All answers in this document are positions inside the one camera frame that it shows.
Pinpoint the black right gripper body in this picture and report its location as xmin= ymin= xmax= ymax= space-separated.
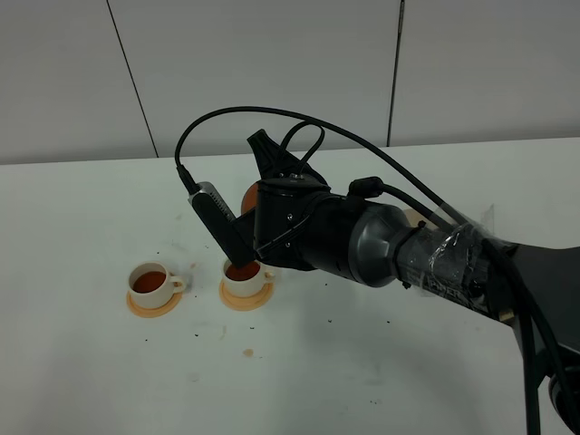
xmin=234 ymin=130 xmax=373 ymax=276

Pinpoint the brown clay teapot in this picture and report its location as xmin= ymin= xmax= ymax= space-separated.
xmin=240 ymin=183 xmax=258 ymax=215

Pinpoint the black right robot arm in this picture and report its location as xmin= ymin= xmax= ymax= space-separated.
xmin=246 ymin=131 xmax=579 ymax=434

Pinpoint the beige round teapot coaster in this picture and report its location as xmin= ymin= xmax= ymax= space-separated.
xmin=403 ymin=208 xmax=424 ymax=227

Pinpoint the right white teacup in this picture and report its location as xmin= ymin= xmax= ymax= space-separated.
xmin=222 ymin=259 xmax=277 ymax=297

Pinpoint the white teacup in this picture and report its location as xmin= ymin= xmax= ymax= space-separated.
xmin=222 ymin=259 xmax=277 ymax=297
xmin=128 ymin=262 xmax=187 ymax=310

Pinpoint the right orange saucer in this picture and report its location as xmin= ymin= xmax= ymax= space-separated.
xmin=219 ymin=280 xmax=275 ymax=312

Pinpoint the orange saucer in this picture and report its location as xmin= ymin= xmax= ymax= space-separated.
xmin=219 ymin=280 xmax=275 ymax=312
xmin=126 ymin=292 xmax=182 ymax=318

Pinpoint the left white teacup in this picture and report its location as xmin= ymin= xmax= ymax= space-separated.
xmin=128 ymin=262 xmax=187 ymax=310

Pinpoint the left orange saucer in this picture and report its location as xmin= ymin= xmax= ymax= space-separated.
xmin=126 ymin=292 xmax=182 ymax=318

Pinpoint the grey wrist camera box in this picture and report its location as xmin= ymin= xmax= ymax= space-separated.
xmin=187 ymin=181 xmax=256 ymax=267

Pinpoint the black camera cable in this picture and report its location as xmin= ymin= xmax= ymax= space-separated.
xmin=174 ymin=106 xmax=468 ymax=227

